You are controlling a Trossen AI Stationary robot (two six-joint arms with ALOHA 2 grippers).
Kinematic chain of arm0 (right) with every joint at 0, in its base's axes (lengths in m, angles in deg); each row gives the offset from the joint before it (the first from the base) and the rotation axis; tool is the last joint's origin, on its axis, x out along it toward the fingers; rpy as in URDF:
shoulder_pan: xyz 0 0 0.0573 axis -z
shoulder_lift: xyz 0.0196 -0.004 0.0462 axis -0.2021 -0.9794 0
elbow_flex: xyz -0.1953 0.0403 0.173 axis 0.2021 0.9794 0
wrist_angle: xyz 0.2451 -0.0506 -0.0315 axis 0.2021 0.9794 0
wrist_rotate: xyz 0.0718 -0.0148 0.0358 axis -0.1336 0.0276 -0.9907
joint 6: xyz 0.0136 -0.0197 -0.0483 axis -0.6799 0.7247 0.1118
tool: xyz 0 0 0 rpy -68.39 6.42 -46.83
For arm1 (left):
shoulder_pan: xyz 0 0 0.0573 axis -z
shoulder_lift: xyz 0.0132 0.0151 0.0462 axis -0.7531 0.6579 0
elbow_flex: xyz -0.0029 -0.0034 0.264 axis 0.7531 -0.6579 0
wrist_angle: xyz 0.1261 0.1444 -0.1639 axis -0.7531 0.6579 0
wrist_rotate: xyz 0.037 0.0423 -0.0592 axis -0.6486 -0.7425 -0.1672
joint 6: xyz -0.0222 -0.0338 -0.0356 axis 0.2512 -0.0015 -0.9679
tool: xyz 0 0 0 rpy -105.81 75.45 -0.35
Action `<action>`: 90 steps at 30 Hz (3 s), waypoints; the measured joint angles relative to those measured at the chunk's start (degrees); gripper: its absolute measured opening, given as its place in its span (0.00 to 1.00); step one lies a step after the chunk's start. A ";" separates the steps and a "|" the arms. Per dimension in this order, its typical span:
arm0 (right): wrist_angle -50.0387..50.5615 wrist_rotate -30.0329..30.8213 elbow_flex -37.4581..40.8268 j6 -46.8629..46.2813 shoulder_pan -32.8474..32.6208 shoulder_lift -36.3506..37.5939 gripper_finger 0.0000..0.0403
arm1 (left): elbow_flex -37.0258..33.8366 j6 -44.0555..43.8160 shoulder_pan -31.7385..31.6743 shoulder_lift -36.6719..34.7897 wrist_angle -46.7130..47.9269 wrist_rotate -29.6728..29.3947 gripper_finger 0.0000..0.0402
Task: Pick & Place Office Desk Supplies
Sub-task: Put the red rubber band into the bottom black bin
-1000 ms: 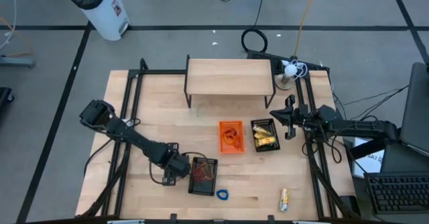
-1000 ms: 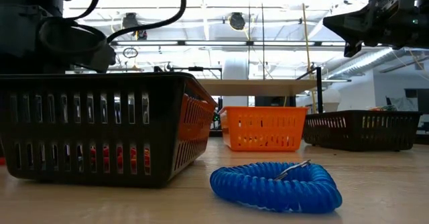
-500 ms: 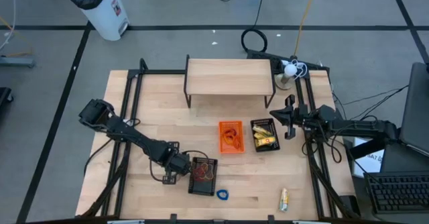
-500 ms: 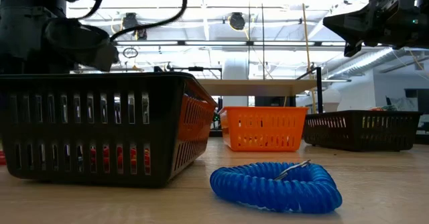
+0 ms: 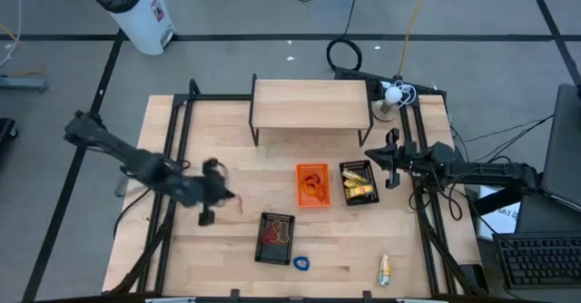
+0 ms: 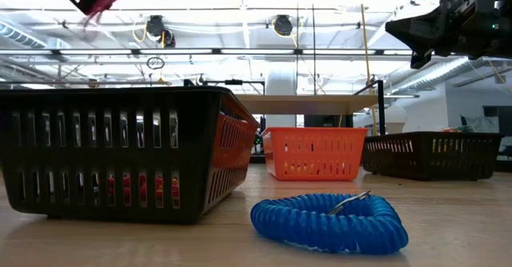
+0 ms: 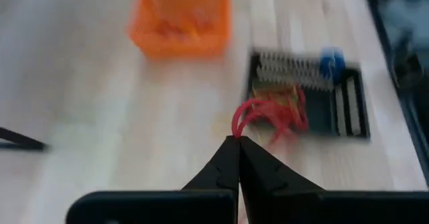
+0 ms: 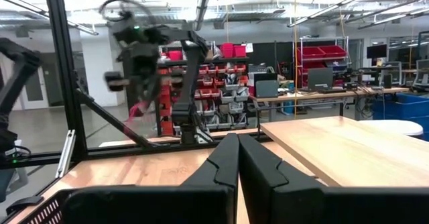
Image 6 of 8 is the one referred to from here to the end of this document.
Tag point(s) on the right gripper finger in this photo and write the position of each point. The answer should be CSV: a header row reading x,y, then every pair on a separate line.
x,y
424,41
420,23

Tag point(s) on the orange slotted plastic basket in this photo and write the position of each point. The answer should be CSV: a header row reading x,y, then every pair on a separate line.
x,y
320,135

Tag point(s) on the long ceiling light bar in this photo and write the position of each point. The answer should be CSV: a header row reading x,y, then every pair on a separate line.
x,y
180,51

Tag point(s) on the silver ventilation duct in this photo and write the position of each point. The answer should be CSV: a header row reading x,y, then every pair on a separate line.
x,y
436,75

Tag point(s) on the white bulb desk lamp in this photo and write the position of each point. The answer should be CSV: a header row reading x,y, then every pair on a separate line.
x,y
397,119

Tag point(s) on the black hanging spotlight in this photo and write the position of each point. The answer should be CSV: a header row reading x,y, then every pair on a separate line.
x,y
283,25
156,25

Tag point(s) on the black cabinet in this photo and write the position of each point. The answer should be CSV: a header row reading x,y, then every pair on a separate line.
x,y
328,121

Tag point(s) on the wooden shelf riser black legs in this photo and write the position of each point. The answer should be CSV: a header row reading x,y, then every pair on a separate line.
x,y
312,104

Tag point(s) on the white round column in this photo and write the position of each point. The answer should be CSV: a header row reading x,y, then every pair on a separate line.
x,y
282,83

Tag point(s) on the black slotted plastic basket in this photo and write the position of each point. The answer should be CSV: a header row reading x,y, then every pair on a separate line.
x,y
432,137
100,99

